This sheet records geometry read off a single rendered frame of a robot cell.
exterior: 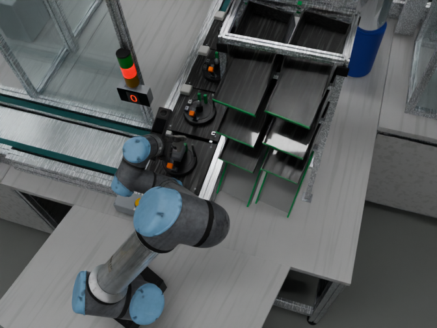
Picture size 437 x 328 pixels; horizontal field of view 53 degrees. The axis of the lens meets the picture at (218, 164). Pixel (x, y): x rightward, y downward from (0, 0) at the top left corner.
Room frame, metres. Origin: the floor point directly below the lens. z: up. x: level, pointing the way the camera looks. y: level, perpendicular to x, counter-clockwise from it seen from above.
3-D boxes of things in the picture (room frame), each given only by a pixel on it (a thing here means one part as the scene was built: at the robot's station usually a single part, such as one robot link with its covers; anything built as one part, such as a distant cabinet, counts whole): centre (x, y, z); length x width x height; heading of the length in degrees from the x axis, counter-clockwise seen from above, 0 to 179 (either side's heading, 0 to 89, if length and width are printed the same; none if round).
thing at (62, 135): (1.06, 0.42, 0.91); 0.84 x 0.28 x 0.10; 67
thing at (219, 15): (1.62, -0.13, 1.01); 0.24 x 0.24 x 0.13; 67
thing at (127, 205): (0.76, 0.32, 0.93); 0.21 x 0.07 x 0.06; 67
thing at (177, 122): (1.16, 0.06, 1.01); 0.24 x 0.24 x 0.13; 67
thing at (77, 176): (0.89, 0.47, 0.91); 0.89 x 0.06 x 0.11; 67
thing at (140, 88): (1.11, 0.28, 1.29); 0.12 x 0.05 x 0.25; 67
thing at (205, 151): (0.93, 0.15, 0.96); 0.24 x 0.24 x 0.02; 67
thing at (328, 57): (0.90, -0.23, 1.26); 0.36 x 0.21 x 0.80; 67
